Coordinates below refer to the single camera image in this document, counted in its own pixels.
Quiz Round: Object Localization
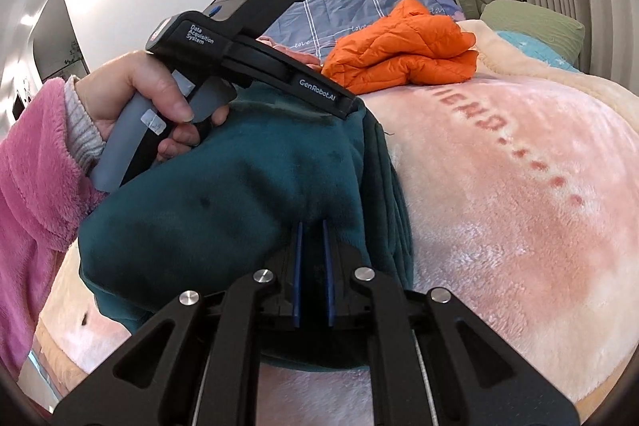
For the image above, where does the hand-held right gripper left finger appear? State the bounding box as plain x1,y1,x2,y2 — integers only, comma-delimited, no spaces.
50,221,306,426

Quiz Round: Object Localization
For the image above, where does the dark green sweatshirt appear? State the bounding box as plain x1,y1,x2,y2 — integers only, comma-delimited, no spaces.
77,81,416,372

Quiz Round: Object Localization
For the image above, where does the light blue pillow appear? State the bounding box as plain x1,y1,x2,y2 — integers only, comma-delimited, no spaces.
496,30,581,73

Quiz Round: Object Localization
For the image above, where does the pink printed blanket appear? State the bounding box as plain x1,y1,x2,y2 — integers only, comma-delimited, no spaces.
35,19,639,413

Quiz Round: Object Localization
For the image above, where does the person's left hand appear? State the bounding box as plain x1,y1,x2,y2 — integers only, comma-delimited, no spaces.
79,49,231,163

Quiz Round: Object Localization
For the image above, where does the pink garment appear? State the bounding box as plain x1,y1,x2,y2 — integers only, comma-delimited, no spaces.
256,35,324,71

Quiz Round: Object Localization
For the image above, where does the dark wall mirror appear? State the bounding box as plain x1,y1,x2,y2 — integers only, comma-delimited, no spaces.
29,0,91,83

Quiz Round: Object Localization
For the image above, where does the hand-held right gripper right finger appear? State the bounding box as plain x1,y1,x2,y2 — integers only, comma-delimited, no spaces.
321,220,581,426

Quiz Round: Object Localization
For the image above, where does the person's left forearm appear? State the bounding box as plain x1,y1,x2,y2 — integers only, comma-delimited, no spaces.
0,75,107,389

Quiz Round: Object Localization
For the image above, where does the orange puffer jacket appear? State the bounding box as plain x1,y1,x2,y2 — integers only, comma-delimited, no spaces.
321,0,480,95

